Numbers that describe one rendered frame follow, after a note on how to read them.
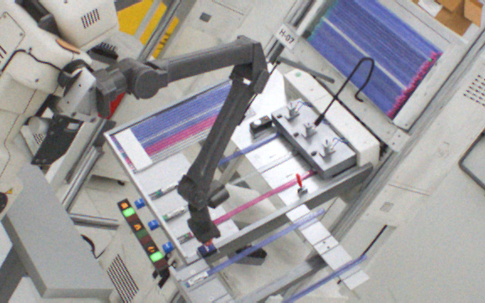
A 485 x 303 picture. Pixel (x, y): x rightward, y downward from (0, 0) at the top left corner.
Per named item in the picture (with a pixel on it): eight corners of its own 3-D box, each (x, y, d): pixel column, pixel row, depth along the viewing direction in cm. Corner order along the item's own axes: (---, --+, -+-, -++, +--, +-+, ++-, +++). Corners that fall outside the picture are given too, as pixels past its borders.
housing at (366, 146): (359, 180, 255) (360, 152, 245) (285, 101, 285) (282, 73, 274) (378, 170, 257) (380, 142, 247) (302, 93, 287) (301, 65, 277)
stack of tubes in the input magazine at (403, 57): (388, 117, 243) (437, 50, 235) (304, 39, 274) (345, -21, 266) (408, 124, 252) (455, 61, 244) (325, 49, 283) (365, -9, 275)
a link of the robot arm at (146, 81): (249, 28, 207) (273, 37, 201) (247, 72, 214) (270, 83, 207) (112, 60, 180) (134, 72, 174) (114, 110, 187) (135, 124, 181)
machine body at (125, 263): (153, 406, 275) (240, 291, 255) (85, 279, 318) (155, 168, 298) (267, 397, 322) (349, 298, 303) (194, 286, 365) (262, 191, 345)
